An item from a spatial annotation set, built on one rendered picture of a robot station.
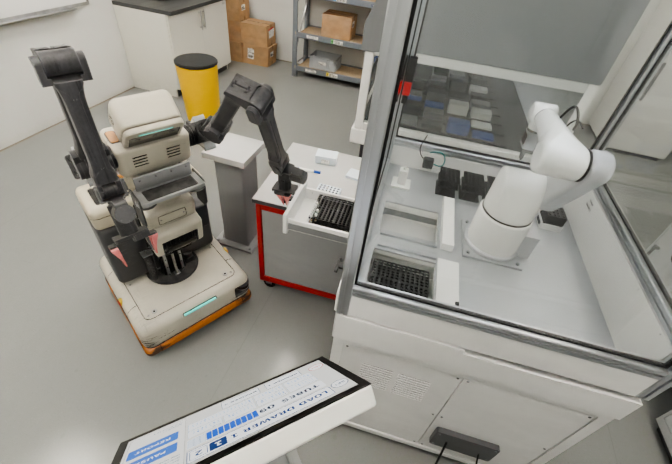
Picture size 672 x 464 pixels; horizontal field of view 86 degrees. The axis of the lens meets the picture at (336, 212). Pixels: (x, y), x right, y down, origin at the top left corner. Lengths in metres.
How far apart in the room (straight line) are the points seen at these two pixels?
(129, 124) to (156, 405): 1.38
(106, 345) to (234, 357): 0.70
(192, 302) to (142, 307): 0.24
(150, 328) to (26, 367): 0.70
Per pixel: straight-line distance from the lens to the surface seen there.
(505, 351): 1.26
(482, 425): 1.74
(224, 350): 2.25
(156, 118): 1.44
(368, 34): 2.11
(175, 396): 2.19
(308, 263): 2.12
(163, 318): 2.10
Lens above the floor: 1.95
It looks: 40 degrees down
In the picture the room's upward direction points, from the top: 7 degrees clockwise
